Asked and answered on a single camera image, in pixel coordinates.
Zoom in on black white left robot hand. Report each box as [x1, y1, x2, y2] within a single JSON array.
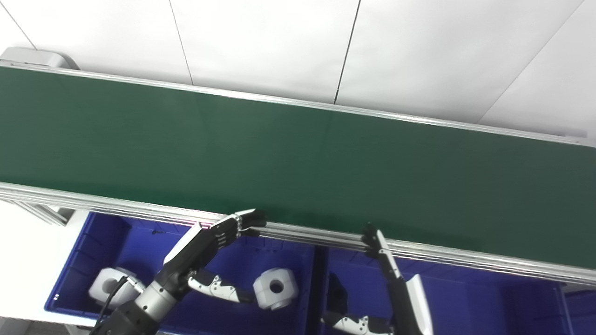
[[156, 209, 268, 304]]

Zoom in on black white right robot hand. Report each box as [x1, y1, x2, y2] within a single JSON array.
[[321, 224, 435, 335]]

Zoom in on white cylindrical part with hole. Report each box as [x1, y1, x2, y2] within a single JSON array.
[[252, 268, 299, 310], [88, 267, 146, 308]]

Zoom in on blue plastic bin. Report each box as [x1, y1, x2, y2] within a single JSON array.
[[561, 288, 596, 335], [44, 211, 323, 334], [311, 246, 574, 335]]

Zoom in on aluminium conveyor leg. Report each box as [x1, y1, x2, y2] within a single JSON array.
[[13, 202, 76, 228]]

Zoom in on grey conveyor end cover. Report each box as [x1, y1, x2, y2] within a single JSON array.
[[0, 47, 81, 71]]

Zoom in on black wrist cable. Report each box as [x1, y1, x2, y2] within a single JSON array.
[[95, 275, 146, 327]]

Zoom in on green conveyor with aluminium frame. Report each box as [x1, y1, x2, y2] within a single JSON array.
[[0, 63, 596, 287]]

